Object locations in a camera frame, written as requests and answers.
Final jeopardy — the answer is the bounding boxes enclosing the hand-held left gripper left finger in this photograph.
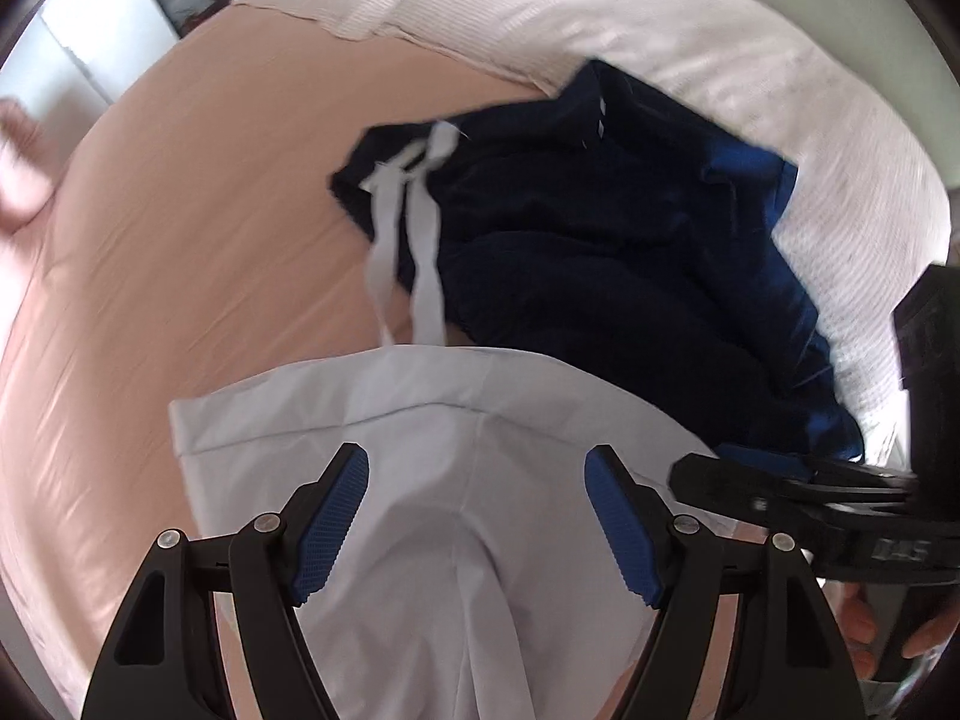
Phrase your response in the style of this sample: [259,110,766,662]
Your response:
[79,442,370,720]

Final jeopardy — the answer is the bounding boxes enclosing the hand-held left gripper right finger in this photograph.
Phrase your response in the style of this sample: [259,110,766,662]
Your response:
[583,444,875,720]

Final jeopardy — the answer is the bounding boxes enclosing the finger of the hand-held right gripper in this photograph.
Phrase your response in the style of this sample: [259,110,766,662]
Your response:
[667,452,916,522]

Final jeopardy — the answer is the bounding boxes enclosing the white shirt with navy trim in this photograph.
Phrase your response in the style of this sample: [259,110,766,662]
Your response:
[169,345,740,720]

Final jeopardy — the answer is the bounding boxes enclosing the navy blue shorts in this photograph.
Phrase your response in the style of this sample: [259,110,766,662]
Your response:
[328,56,865,466]

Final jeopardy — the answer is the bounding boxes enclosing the person's right hand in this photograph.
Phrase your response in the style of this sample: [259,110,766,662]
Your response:
[838,583,955,683]

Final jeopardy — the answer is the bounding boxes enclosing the pink round bed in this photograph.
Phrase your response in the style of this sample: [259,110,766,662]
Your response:
[0,0,571,720]

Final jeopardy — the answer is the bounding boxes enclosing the pink rolled duvet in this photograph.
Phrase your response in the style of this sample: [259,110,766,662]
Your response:
[0,97,57,233]

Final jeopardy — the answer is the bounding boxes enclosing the white glossy wardrobe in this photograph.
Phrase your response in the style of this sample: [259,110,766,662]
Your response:
[15,0,181,113]

